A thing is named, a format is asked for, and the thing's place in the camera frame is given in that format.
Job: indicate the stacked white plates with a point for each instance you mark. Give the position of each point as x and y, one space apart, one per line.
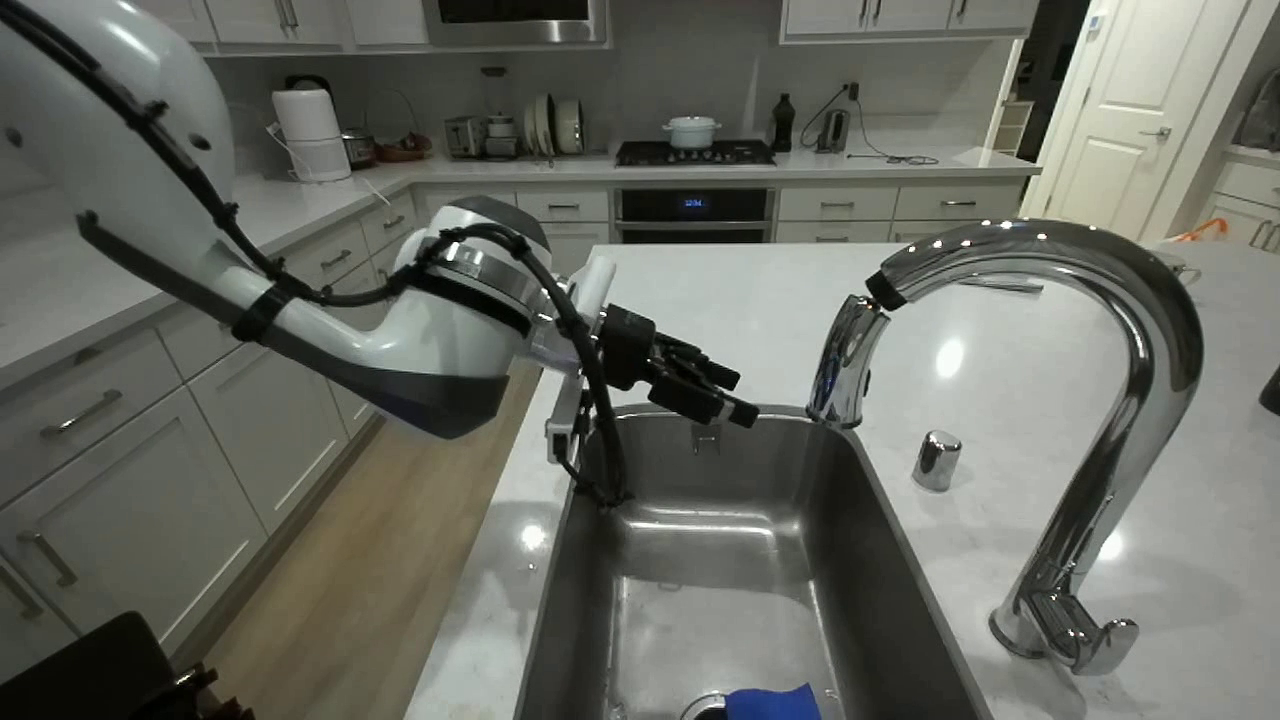
554 124

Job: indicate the metal storage jar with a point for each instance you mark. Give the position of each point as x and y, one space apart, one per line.
501 138
466 138

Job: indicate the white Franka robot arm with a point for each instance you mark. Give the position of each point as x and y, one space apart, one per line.
400 346

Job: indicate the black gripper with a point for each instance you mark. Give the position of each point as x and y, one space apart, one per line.
632 351

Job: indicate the white paper towel roll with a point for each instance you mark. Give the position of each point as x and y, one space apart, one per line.
308 134

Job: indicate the white sideboard cabinet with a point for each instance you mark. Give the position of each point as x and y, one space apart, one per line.
1250 201

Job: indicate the chrome gooseneck faucet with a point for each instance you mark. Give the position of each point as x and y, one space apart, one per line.
1147 332

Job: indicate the black equipment case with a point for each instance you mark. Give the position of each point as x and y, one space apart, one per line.
81 675

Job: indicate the dark glass bottle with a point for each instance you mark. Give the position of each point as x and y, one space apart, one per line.
782 124

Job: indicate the black object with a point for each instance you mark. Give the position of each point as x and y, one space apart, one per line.
1270 391

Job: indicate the built-in black oven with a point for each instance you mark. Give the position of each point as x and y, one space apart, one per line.
692 208

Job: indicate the blue sponge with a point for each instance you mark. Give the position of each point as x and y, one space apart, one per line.
775 700

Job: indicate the small chrome cylinder cap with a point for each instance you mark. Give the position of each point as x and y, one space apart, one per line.
936 461

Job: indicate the white panel door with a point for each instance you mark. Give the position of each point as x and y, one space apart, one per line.
1133 121

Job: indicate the wooden bowl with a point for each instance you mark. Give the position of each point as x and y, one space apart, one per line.
400 145

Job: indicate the orange item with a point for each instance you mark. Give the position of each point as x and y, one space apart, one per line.
1203 230

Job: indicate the white cooking pot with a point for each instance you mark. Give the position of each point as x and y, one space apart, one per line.
691 134

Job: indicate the shiny steel cup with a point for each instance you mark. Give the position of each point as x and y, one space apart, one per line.
840 365

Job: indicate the stainless steel sink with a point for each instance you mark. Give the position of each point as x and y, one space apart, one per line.
707 586

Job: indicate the black stove cooktop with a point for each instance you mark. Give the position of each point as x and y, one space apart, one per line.
692 153

